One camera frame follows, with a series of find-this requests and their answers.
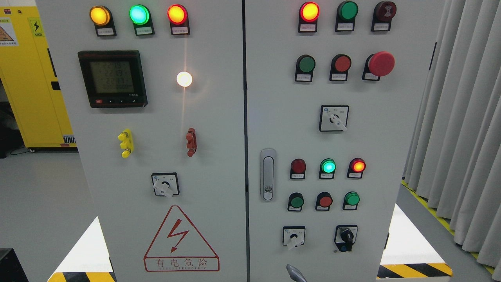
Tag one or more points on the green push button lower left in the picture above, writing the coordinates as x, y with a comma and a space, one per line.
295, 202

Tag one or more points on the green start push button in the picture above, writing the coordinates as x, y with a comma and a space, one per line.
305, 66

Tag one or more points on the red push button lower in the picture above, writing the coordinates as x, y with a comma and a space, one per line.
323, 201

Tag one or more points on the green push button lower right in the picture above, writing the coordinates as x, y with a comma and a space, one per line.
351, 201

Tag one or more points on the red stop push button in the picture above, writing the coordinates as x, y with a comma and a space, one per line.
340, 66

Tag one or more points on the red emergency stop mushroom button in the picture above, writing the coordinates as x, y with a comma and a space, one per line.
378, 65

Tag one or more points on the grey electrical control cabinet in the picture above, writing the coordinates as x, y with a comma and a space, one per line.
242, 55

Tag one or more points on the dark red lamp lower row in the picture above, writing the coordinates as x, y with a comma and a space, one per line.
297, 169

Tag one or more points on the red terminal connector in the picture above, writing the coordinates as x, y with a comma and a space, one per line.
191, 144

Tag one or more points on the green lit lamp lower row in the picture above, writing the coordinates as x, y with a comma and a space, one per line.
327, 169

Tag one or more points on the white lit indicator lamp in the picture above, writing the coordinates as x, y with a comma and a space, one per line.
184, 79

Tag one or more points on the red lit lamp lower row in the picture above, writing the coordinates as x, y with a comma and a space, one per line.
356, 168

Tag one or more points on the yellow terminal connector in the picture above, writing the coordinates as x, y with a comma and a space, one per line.
126, 143

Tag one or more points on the red electric hazard warning sticker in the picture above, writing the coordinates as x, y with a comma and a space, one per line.
179, 246

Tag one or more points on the red lit lamp top right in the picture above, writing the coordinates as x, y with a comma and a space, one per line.
308, 17

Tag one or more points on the red indicator lamp top left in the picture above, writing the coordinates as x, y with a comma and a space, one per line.
178, 19

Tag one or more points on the black digital power meter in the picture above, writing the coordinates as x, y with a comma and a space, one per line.
113, 79

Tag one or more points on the green unlit lamp top right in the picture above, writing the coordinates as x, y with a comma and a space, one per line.
346, 16

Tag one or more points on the green indicator lamp top left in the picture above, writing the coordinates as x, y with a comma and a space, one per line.
142, 20

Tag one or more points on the yellow indicator lamp top left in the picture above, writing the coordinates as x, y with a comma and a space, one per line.
103, 21

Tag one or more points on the grey curtain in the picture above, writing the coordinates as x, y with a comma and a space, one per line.
455, 157

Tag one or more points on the yellow safety cabinet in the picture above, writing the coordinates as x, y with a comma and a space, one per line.
30, 80

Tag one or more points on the silver door lock handle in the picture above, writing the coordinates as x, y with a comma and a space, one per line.
268, 157

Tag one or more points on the white rotary switch upper right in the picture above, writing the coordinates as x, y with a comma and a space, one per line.
333, 118

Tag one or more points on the white rotary switch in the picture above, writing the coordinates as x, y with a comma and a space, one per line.
333, 118
293, 236

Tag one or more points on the white rotary switch left door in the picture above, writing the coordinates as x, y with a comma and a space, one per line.
165, 184

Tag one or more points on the white rotary switch lower right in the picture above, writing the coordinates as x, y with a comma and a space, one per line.
293, 236

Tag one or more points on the black key selector switch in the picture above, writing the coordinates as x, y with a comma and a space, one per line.
345, 237

